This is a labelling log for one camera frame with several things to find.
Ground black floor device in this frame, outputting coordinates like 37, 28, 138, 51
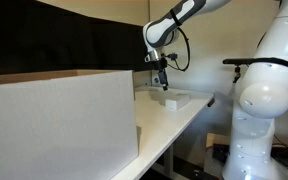
212, 143, 232, 164

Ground small white box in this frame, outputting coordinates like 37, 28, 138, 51
164, 93, 191, 111

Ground black stereo camera bar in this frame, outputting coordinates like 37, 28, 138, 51
222, 57, 255, 66

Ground brown cardboard sheet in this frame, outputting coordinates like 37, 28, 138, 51
205, 132, 232, 151

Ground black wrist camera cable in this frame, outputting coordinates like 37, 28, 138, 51
165, 27, 191, 72

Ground black floor cables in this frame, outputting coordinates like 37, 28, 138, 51
272, 134, 288, 168

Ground large white cardboard box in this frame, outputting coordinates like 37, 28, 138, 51
0, 69, 140, 180

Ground black computer monitor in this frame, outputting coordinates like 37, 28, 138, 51
88, 16, 159, 73
0, 0, 97, 77

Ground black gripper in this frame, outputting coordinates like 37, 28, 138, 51
155, 58, 170, 92

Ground black camera stand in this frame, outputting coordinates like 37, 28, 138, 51
233, 64, 242, 84

